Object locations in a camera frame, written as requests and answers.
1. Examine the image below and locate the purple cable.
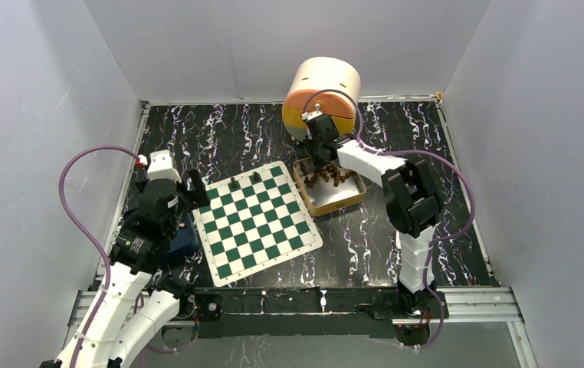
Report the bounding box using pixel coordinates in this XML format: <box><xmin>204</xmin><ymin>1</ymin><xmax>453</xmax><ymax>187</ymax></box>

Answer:
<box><xmin>300</xmin><ymin>89</ymin><xmax>477</xmax><ymax>350</ymax></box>
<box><xmin>58</xmin><ymin>146</ymin><xmax>148</xmax><ymax>368</ymax></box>

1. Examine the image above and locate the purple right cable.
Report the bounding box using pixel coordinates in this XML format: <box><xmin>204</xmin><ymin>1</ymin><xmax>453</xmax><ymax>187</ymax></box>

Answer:
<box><xmin>300</xmin><ymin>89</ymin><xmax>477</xmax><ymax>350</ymax></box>

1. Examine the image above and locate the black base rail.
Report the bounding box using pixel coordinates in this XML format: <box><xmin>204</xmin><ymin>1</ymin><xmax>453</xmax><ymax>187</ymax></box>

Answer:
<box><xmin>166</xmin><ymin>286</ymin><xmax>450</xmax><ymax>344</ymax></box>

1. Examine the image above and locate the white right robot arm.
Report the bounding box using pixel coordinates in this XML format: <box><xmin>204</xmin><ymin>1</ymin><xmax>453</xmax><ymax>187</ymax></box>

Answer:
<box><xmin>301</xmin><ymin>111</ymin><xmax>444</xmax><ymax>317</ymax></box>

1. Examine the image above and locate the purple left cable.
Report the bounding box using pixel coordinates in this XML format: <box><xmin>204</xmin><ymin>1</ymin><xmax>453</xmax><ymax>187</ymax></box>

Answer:
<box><xmin>58</xmin><ymin>146</ymin><xmax>148</xmax><ymax>368</ymax></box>

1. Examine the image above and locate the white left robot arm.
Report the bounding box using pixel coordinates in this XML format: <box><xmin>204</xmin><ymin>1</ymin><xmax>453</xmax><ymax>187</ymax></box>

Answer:
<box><xmin>41</xmin><ymin>169</ymin><xmax>210</xmax><ymax>367</ymax></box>

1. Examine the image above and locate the small white blue tag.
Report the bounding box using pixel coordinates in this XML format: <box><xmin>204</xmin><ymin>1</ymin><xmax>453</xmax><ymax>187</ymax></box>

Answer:
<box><xmin>395</xmin><ymin>233</ymin><xmax>402</xmax><ymax>251</ymax></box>

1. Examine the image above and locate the blue tin tray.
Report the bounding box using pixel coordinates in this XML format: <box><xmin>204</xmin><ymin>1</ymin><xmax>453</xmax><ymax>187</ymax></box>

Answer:
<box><xmin>162</xmin><ymin>213</ymin><xmax>200</xmax><ymax>265</ymax></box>

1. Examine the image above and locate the green white chess board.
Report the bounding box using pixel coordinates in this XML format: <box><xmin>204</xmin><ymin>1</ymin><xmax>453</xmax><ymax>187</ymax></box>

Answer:
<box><xmin>192</xmin><ymin>161</ymin><xmax>323</xmax><ymax>287</ymax></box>

